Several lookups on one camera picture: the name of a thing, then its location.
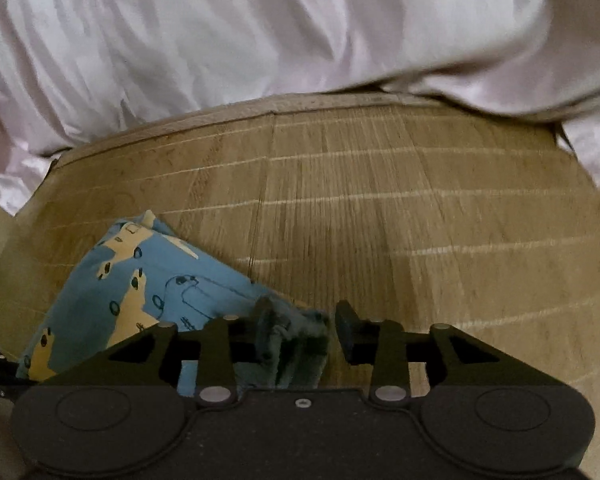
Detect white satin sheet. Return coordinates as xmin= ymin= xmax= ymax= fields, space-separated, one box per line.
xmin=0 ymin=0 xmax=600 ymax=214

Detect brown bamboo mat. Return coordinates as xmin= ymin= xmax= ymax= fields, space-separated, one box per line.
xmin=0 ymin=94 xmax=600 ymax=479

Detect blue yellow patterned pants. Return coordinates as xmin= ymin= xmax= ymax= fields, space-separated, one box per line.
xmin=17 ymin=211 xmax=328 ymax=390

